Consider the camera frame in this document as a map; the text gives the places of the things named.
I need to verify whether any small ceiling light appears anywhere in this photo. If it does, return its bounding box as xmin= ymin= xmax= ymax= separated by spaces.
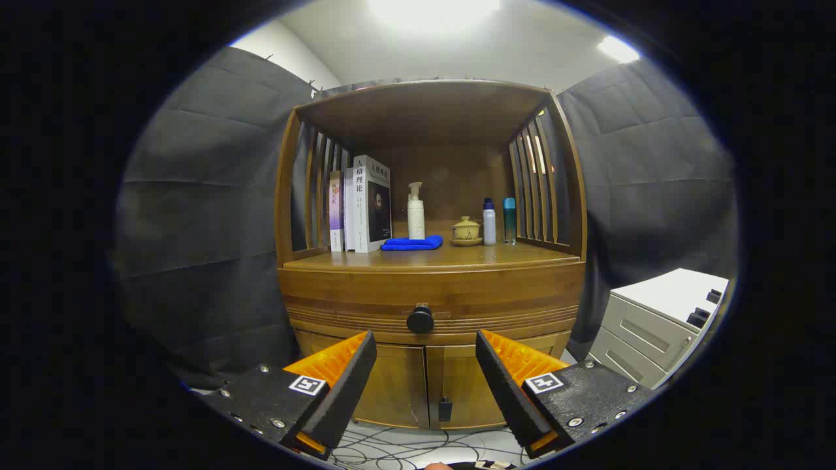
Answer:
xmin=598 ymin=36 xmax=641 ymax=64

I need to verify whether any yellow lidded teacup with saucer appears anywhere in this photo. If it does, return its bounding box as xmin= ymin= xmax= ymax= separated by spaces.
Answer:
xmin=449 ymin=216 xmax=483 ymax=247

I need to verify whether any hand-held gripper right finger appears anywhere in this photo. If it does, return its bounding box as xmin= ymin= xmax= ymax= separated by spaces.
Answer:
xmin=475 ymin=329 xmax=657 ymax=460

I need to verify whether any white pump bottle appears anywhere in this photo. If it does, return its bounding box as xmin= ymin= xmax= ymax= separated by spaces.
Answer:
xmin=407 ymin=182 xmax=426 ymax=240

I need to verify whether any folded blue cloth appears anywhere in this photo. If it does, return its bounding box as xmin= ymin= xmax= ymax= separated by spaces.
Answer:
xmin=380 ymin=235 xmax=443 ymax=252

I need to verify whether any wooden drawer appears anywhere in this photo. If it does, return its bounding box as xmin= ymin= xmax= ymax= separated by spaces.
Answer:
xmin=280 ymin=264 xmax=586 ymax=345

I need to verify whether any wooden cabinet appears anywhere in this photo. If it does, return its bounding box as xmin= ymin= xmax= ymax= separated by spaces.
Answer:
xmin=274 ymin=80 xmax=587 ymax=431

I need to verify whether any black round drawer knob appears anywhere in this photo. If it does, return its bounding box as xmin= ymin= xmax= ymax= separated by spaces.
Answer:
xmin=406 ymin=303 xmax=435 ymax=334

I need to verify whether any thick white portrait book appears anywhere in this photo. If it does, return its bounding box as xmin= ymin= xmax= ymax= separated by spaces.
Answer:
xmin=353 ymin=155 xmax=393 ymax=253

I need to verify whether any white metal drawer unit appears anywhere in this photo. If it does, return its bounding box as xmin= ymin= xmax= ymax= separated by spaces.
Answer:
xmin=588 ymin=268 xmax=730 ymax=390

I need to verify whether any purple and white book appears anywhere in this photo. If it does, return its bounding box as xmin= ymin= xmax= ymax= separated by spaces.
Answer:
xmin=329 ymin=170 xmax=346 ymax=253

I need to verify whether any wooden countertop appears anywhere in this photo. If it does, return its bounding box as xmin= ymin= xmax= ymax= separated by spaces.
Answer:
xmin=282 ymin=242 xmax=582 ymax=272

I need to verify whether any tangle of black cables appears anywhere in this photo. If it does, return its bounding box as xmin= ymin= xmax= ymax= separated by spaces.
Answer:
xmin=330 ymin=421 xmax=533 ymax=470

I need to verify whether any thin white book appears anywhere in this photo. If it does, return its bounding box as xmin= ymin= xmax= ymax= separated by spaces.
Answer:
xmin=344 ymin=168 xmax=357 ymax=251

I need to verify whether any wooden cabinet door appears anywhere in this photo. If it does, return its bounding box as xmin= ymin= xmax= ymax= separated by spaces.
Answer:
xmin=426 ymin=332 xmax=573 ymax=431
xmin=295 ymin=332 xmax=430 ymax=430

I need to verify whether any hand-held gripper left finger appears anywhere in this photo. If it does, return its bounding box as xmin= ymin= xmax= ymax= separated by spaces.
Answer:
xmin=196 ymin=330 xmax=378 ymax=461

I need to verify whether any black backdrop cloth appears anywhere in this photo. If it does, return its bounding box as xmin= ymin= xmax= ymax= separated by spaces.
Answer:
xmin=114 ymin=46 xmax=739 ymax=392

